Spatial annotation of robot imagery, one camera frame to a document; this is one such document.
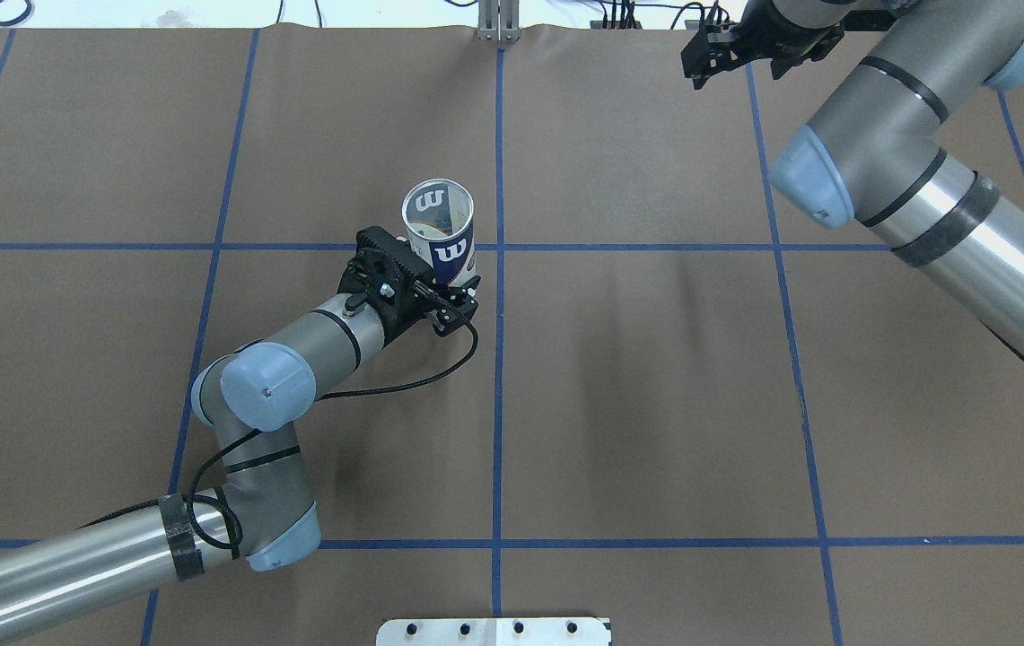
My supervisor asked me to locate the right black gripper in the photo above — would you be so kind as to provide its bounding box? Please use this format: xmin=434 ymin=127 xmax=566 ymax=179
xmin=680 ymin=1 xmax=845 ymax=90

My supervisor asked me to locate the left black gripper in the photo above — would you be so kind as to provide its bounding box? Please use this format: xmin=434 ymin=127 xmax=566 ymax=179
xmin=337 ymin=226 xmax=479 ymax=344

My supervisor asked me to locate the clear tennis ball can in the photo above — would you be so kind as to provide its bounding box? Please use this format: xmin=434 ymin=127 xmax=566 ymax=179
xmin=400 ymin=179 xmax=476 ymax=289

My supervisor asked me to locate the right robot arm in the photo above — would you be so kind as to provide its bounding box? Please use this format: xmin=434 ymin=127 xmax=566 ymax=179
xmin=681 ymin=1 xmax=1024 ymax=362

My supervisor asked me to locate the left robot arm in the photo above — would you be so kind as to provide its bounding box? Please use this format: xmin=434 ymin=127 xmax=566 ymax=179
xmin=0 ymin=226 xmax=480 ymax=645

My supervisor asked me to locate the brown paper table cover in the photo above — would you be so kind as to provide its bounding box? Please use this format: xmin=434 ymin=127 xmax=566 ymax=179
xmin=0 ymin=24 xmax=1024 ymax=645

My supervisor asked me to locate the aluminium frame post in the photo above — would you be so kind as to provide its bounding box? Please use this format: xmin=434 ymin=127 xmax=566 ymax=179
xmin=476 ymin=0 xmax=522 ymax=45

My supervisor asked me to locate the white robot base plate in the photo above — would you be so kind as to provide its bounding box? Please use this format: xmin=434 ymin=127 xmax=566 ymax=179
xmin=375 ymin=616 xmax=614 ymax=645

